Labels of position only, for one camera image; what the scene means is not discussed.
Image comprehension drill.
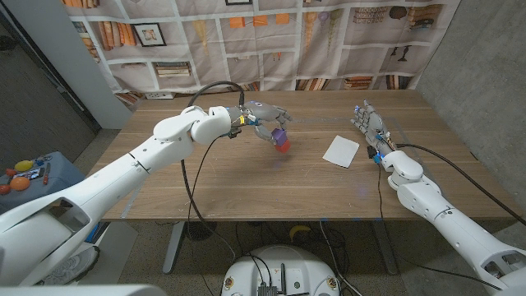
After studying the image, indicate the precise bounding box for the white robot torso base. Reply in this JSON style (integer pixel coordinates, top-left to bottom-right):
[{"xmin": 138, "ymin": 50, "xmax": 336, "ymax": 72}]
[{"xmin": 221, "ymin": 245, "xmax": 341, "ymax": 296}]

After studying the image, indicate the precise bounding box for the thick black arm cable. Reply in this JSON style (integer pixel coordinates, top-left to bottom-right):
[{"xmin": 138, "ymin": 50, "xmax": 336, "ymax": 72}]
[
  {"xmin": 180, "ymin": 80, "xmax": 247, "ymax": 264},
  {"xmin": 396, "ymin": 143, "xmax": 526, "ymax": 226}
]

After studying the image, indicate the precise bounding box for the white floor board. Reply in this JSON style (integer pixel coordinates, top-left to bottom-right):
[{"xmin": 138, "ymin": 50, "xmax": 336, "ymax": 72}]
[{"xmin": 96, "ymin": 221, "xmax": 139, "ymax": 285}]

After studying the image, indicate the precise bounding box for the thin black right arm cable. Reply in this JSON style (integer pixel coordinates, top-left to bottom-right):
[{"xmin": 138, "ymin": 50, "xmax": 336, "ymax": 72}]
[{"xmin": 376, "ymin": 163, "xmax": 395, "ymax": 264}]

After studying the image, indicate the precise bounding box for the grey table leg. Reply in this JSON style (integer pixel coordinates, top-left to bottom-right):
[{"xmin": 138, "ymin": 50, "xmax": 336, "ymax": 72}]
[
  {"xmin": 371, "ymin": 220, "xmax": 399, "ymax": 275},
  {"xmin": 162, "ymin": 220, "xmax": 186, "ymax": 275}
]

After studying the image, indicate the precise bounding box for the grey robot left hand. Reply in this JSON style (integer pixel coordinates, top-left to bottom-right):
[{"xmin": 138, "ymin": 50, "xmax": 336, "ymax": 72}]
[{"xmin": 225, "ymin": 100, "xmax": 293, "ymax": 143}]

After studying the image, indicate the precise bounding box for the orange toy fruit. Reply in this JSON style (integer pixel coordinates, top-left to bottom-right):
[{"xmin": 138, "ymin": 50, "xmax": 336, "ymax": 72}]
[{"xmin": 9, "ymin": 176, "xmax": 31, "ymax": 192}]

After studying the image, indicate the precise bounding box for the purple magnetic block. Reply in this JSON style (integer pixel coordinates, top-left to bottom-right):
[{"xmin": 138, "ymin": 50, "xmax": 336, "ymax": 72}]
[{"xmin": 271, "ymin": 128, "xmax": 288, "ymax": 147}]

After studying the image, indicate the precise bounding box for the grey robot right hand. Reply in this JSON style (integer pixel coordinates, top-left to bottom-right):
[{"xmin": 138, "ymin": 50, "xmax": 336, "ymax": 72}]
[{"xmin": 350, "ymin": 99, "xmax": 398, "ymax": 155}]

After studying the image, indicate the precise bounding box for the long grey tape strip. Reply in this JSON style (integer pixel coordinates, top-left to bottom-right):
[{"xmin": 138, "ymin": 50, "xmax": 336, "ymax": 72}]
[{"xmin": 291, "ymin": 118, "xmax": 398, "ymax": 125}]

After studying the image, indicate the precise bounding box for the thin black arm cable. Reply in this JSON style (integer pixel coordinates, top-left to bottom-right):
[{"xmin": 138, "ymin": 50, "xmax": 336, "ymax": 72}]
[
  {"xmin": 187, "ymin": 136, "xmax": 221, "ymax": 225},
  {"xmin": 376, "ymin": 163, "xmax": 395, "ymax": 264}
]

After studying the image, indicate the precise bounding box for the white paper sheet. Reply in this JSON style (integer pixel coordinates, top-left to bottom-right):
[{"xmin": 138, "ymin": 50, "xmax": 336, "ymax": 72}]
[{"xmin": 322, "ymin": 135, "xmax": 361, "ymax": 169}]

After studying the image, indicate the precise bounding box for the printed bookshelf backdrop cloth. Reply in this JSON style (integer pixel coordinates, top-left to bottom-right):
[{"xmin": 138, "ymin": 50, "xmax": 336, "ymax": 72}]
[{"xmin": 61, "ymin": 0, "xmax": 464, "ymax": 109}]

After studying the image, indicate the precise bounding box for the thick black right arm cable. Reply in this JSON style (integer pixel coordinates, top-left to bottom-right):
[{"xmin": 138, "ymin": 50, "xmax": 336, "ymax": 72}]
[{"xmin": 396, "ymin": 143, "xmax": 526, "ymax": 226}]

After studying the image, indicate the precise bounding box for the black round floor object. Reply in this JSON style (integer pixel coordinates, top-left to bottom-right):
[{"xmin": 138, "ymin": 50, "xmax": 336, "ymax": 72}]
[{"xmin": 182, "ymin": 220, "xmax": 218, "ymax": 243}]

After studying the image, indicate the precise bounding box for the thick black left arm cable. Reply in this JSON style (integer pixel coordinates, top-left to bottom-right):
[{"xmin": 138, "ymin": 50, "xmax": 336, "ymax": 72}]
[{"xmin": 180, "ymin": 80, "xmax": 247, "ymax": 264}]

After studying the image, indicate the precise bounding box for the yellow banana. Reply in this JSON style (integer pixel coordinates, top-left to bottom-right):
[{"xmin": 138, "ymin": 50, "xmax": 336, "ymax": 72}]
[{"xmin": 288, "ymin": 224, "xmax": 312, "ymax": 243}]

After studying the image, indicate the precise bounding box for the grey sneaker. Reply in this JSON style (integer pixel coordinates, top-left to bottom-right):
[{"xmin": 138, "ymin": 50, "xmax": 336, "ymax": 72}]
[{"xmin": 40, "ymin": 245, "xmax": 100, "ymax": 286}]

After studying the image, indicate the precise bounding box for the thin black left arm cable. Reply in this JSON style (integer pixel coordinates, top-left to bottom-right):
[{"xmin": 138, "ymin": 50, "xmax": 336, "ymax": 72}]
[{"xmin": 187, "ymin": 136, "xmax": 221, "ymax": 225}]

